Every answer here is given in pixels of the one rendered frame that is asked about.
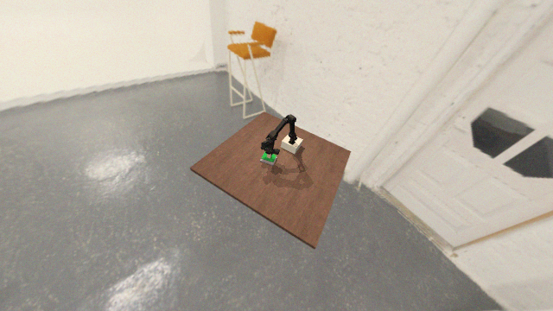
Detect green square board with beige handle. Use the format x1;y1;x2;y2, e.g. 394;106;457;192
262;152;277;162

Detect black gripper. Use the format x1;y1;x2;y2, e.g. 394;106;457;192
261;145;280;155

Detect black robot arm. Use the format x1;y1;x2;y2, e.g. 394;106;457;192
261;114;297;155

